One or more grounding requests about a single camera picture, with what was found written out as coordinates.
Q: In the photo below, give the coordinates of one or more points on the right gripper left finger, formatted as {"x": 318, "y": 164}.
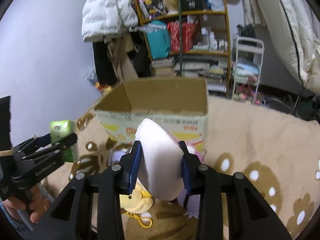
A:
{"x": 89, "y": 206}

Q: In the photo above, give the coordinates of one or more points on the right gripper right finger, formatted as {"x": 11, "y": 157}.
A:
{"x": 249, "y": 215}

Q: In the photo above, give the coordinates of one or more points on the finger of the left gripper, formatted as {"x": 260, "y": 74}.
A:
{"x": 61, "y": 146}
{"x": 33, "y": 144}

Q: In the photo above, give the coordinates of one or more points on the green tissue pack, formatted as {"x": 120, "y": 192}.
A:
{"x": 61, "y": 129}

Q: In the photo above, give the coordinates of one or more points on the yellow bear plush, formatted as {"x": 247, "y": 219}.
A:
{"x": 137, "y": 205}

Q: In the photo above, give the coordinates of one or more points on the white soft cushion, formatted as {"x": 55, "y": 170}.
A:
{"x": 160, "y": 170}

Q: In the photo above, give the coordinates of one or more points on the person's left hand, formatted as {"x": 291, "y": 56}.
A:
{"x": 38, "y": 205}

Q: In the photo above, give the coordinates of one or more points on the beige patterned rug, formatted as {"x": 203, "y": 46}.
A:
{"x": 277, "y": 152}

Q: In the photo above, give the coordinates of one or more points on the beige hanging coat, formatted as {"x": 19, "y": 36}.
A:
{"x": 121, "y": 63}

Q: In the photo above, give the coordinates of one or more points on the open cardboard box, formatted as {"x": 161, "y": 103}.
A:
{"x": 178, "y": 104}

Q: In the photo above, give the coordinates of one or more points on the stack of books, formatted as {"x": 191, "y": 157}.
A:
{"x": 164, "y": 67}

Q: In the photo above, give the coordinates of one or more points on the white puffer jacket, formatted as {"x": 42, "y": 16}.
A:
{"x": 104, "y": 20}

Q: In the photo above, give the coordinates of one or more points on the teal bag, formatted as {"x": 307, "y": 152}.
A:
{"x": 158, "y": 38}

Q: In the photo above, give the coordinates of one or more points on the white rolling cart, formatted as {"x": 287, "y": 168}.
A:
{"x": 247, "y": 67}

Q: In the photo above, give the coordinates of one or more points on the green pole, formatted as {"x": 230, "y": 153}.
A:
{"x": 180, "y": 38}

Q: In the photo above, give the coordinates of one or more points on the wooden bookshelf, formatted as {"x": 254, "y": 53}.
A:
{"x": 210, "y": 56}

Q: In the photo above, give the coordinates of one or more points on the red gift bag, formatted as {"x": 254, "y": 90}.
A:
{"x": 188, "y": 33}

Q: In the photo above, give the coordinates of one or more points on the black box with 40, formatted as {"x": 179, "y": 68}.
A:
{"x": 189, "y": 5}

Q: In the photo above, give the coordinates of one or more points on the cream duvet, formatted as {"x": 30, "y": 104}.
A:
{"x": 292, "y": 35}

